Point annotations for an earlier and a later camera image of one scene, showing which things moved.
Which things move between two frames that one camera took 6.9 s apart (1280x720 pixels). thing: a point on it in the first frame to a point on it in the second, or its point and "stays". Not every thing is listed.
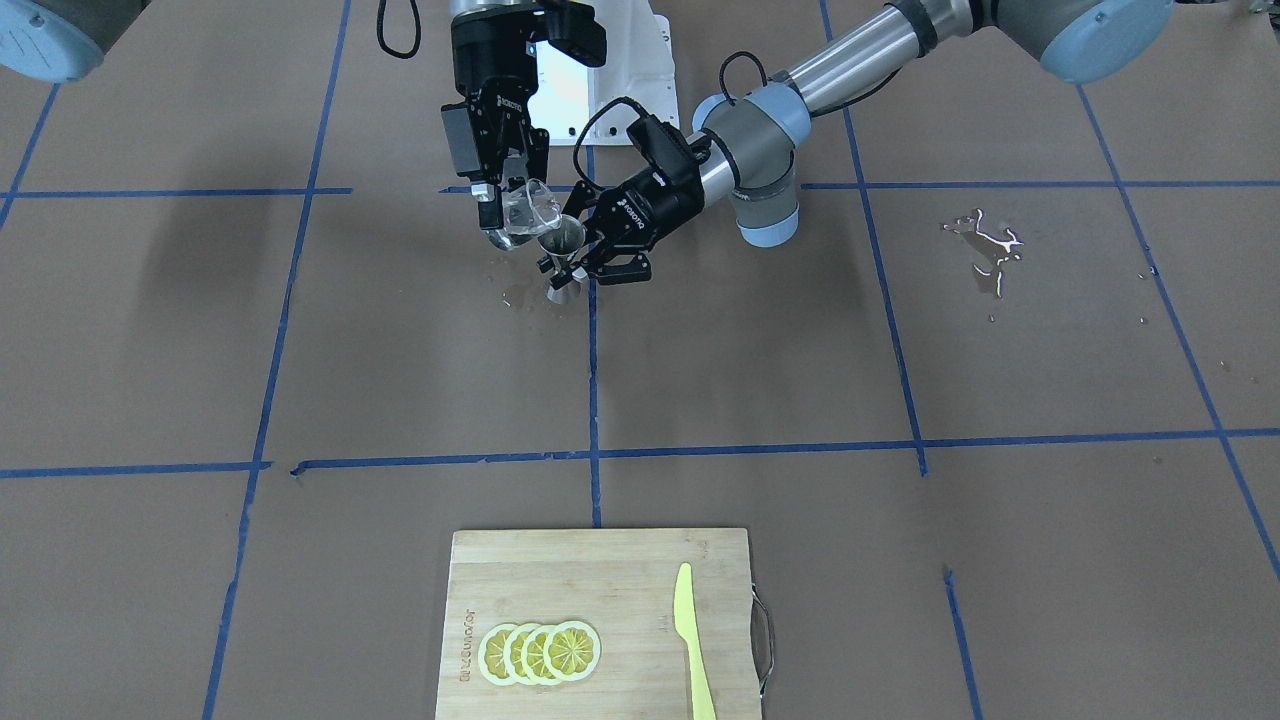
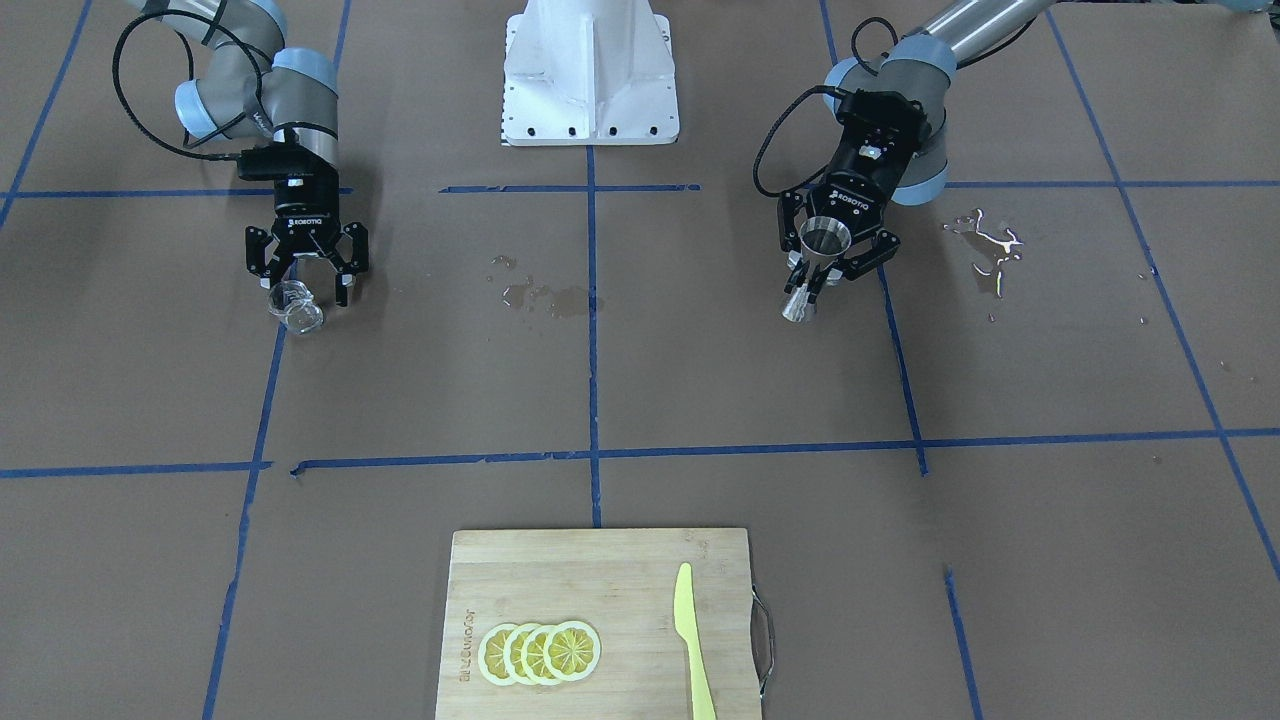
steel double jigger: x=564 y=240 to x=821 y=238
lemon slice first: x=572 y=651 stays
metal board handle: x=762 y=639 stays
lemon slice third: x=512 y=654 stays
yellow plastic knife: x=686 y=625 stays
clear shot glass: x=528 y=210 to x=294 y=302
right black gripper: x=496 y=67 to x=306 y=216
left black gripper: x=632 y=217 to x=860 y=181
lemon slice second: x=532 y=655 stays
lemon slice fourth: x=491 y=654 stays
